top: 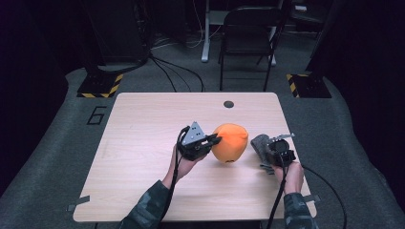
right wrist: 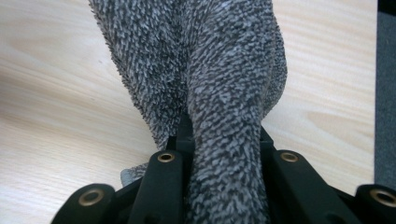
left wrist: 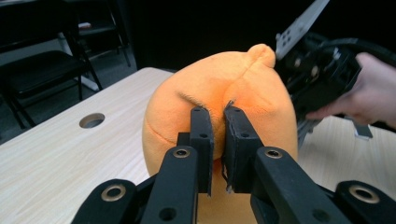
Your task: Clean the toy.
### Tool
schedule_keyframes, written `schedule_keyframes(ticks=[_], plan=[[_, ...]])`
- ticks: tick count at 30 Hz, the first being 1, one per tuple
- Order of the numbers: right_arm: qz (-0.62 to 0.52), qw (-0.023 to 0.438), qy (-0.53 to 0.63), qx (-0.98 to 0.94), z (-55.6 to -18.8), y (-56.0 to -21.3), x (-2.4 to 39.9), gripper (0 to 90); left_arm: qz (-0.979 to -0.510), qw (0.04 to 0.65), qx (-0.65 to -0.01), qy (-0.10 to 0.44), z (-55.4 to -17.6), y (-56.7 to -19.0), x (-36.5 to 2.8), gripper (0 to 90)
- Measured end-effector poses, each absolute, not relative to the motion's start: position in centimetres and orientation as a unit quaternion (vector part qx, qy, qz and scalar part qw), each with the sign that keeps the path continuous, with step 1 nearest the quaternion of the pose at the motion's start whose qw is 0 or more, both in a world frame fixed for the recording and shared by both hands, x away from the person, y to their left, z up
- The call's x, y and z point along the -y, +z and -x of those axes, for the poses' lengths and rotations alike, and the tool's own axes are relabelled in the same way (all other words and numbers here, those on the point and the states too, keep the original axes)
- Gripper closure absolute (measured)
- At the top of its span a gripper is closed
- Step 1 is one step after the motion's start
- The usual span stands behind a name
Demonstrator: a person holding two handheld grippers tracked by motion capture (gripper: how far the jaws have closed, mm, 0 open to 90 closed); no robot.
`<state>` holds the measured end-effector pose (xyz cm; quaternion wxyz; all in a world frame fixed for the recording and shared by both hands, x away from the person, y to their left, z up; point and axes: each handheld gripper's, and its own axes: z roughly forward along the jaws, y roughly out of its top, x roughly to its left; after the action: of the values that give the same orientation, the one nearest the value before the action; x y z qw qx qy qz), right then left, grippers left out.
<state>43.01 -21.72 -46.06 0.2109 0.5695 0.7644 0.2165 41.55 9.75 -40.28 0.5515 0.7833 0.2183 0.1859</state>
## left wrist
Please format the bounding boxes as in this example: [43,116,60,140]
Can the right hand-held gripper cable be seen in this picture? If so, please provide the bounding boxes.
[320,37,396,67]

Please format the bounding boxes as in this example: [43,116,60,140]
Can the black folding chair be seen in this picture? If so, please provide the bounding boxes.
[0,0,105,131]

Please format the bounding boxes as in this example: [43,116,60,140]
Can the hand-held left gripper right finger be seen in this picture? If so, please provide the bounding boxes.
[220,104,265,194]

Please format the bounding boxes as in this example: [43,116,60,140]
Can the orange plush toy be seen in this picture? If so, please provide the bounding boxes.
[141,43,300,224]

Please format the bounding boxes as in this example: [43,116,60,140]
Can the black shelf rack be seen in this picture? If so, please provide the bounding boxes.
[77,0,133,68]

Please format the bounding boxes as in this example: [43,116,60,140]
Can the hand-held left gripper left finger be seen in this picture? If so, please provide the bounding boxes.
[177,105,216,197]

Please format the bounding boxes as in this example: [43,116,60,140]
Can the grey tape strip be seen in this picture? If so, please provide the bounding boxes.
[343,115,374,140]

